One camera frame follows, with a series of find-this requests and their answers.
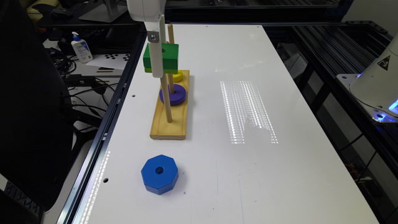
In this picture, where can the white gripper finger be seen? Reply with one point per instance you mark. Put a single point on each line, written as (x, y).
(162, 29)
(155, 49)

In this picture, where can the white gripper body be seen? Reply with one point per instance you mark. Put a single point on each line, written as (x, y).
(146, 10)

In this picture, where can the green square block with hole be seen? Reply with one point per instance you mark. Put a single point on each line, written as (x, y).
(169, 55)

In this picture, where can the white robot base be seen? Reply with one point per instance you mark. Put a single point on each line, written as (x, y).
(375, 89)

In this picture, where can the blue octagonal block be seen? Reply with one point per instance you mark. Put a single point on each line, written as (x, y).
(160, 174)

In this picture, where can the rear wooden peg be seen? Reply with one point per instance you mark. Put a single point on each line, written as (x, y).
(170, 29)

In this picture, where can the monitor stand base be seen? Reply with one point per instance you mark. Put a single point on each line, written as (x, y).
(107, 12)

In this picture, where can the checkerboard calibration sheet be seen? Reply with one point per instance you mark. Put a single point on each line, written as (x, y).
(116, 61)

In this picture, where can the front wooden peg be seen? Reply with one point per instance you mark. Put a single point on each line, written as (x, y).
(165, 93)

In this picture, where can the white pump lotion bottle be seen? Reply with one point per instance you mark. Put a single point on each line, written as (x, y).
(81, 48)

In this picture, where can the black computer mouse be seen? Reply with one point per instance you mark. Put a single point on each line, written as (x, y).
(61, 13)

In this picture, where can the yellow ring disc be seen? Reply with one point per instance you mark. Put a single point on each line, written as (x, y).
(178, 76)

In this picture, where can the purple ring disc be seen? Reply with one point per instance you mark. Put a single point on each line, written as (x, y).
(179, 96)

